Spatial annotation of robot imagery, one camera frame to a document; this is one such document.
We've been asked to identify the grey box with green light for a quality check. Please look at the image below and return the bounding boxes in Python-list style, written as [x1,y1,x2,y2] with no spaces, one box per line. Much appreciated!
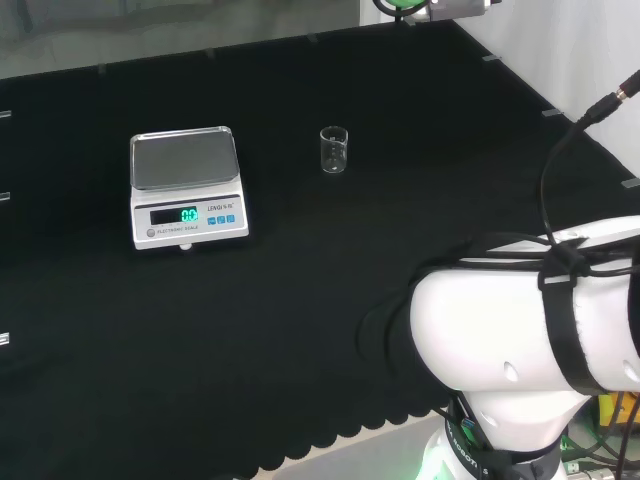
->
[372,0,504,24]

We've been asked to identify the black cable with orange plug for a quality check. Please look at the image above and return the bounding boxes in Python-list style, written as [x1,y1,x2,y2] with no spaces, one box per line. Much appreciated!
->
[539,69,640,247]

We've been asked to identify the small clear glass beaker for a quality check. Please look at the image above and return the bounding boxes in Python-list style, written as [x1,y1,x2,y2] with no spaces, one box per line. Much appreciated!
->
[319,126,349,176]

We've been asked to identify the white electronic balance steel pan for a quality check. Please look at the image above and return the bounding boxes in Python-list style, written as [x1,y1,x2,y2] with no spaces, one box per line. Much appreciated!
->
[129,125,251,252]

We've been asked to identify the black bench cloth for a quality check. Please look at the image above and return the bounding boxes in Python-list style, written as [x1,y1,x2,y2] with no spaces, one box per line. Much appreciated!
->
[0,18,640,480]

